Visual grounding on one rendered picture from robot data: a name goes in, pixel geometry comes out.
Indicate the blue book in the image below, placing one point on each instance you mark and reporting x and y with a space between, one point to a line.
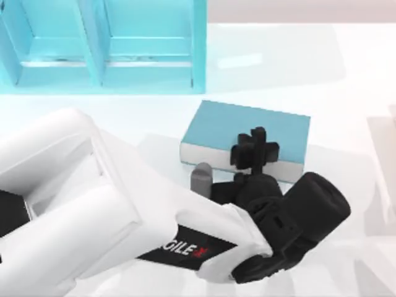
247 127

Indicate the pale grey rounded box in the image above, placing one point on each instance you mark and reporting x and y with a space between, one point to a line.
201 179

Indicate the light blue rack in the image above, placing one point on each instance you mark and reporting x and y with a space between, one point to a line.
148 46

